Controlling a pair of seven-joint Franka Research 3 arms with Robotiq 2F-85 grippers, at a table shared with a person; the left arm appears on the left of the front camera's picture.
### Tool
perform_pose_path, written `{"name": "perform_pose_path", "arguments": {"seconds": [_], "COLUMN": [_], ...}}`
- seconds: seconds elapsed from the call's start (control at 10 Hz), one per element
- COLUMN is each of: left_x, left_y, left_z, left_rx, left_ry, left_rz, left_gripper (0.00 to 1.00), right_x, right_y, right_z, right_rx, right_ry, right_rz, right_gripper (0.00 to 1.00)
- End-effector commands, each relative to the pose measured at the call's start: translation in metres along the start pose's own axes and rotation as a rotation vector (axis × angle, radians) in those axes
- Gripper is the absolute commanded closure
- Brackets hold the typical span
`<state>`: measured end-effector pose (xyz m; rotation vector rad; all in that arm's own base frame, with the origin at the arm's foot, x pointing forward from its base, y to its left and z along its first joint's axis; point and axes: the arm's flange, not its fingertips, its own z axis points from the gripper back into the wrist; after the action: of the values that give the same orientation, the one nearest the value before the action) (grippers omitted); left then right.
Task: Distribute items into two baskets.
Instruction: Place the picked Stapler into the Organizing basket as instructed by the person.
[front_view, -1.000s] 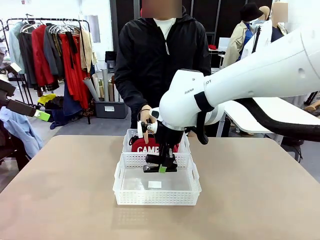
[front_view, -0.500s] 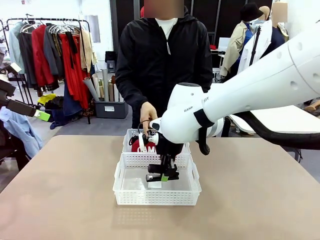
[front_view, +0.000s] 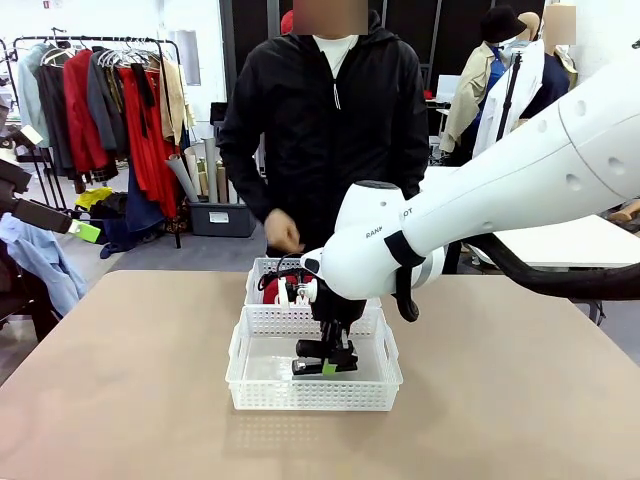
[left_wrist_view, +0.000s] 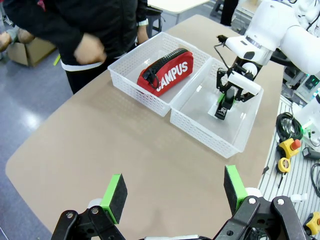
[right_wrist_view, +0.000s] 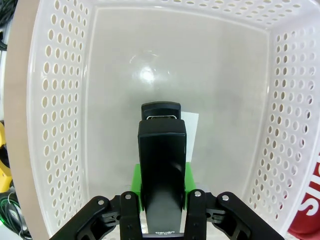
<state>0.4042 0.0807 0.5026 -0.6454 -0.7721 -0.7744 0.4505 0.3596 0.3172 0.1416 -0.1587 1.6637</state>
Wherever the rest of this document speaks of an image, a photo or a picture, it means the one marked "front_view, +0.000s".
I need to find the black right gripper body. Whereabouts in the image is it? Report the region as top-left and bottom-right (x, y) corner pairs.
(311, 280), (367, 331)

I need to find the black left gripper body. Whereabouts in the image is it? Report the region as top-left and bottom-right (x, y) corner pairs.
(0, 157), (34, 212)

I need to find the white sign board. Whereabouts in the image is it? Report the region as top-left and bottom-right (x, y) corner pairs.
(436, 74), (468, 100)

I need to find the yellow cloth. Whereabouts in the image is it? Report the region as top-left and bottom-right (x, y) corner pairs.
(73, 186), (114, 212)

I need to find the black hanging garment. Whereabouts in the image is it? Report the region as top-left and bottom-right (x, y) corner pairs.
(34, 62), (77, 177)

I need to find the red hanging dress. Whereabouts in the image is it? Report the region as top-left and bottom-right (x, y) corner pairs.
(119, 66), (180, 220)

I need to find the red hanging jacket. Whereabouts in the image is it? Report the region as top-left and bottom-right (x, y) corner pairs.
(61, 48), (120, 184)

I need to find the red CAMPUS pouch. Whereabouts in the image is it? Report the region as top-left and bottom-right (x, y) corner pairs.
(261, 271), (319, 307)

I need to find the white background table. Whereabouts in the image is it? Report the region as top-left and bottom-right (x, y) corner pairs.
(422, 166), (640, 269)

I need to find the black metal clothes rack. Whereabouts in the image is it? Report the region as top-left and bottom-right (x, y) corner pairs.
(0, 33), (182, 250)

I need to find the black bucket hat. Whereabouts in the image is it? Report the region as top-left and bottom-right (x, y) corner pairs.
(479, 4), (529, 45)

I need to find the person's right forearm black sleeve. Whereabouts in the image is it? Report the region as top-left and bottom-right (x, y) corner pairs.
(216, 162), (282, 227)

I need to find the dark grey hanging jacket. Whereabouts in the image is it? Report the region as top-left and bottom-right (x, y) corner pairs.
(87, 48), (130, 162)

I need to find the person's left forearm black sleeve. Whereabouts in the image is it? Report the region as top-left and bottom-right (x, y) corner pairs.
(398, 147), (432, 197)

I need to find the small white perforated plastic basket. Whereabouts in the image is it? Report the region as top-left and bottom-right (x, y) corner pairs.
(244, 257), (384, 310)

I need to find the mannequin in beige trench coat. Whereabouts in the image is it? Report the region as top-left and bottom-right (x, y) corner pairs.
(439, 12), (542, 167)

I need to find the black stapler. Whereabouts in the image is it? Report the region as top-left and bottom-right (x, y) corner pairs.
(291, 339), (360, 380)

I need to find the person in black jacket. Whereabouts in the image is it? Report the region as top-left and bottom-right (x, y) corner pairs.
(216, 10), (432, 262)

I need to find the black tripod pole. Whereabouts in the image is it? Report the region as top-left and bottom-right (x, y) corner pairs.
(494, 51), (524, 142)

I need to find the light blue hanging jacket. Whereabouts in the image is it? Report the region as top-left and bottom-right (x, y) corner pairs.
(17, 43), (53, 149)

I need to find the person's right hand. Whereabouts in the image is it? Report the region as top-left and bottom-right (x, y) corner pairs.
(263, 206), (302, 247)

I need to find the grey slanted paper roll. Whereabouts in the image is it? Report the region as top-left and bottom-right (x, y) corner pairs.
(165, 152), (201, 203)

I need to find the tall grey cardboard tube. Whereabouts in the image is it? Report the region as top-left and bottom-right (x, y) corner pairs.
(201, 136), (220, 204)

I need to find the light blue shirt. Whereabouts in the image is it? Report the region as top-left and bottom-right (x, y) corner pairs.
(0, 211), (89, 317)

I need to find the white hanging shirt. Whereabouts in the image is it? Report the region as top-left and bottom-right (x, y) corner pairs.
(471, 39), (547, 160)

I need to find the dark chair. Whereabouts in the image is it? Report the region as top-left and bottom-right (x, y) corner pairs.
(0, 238), (62, 342)

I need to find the black right arm cable sleeve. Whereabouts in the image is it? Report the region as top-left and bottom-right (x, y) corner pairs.
(383, 231), (640, 323)

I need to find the beige hanging garment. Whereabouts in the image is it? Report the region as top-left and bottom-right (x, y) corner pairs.
(158, 58), (195, 147)

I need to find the mannequin in navy top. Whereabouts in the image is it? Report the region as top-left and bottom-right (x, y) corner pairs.
(519, 4), (580, 121)

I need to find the dark grey storage bin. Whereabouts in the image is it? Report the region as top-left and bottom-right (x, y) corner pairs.
(189, 199), (258, 238)

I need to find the large white perforated plastic basket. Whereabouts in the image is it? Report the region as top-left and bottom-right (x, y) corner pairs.
(224, 304), (404, 413)

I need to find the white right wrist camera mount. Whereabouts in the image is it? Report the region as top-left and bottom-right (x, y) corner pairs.
(276, 278), (320, 307)

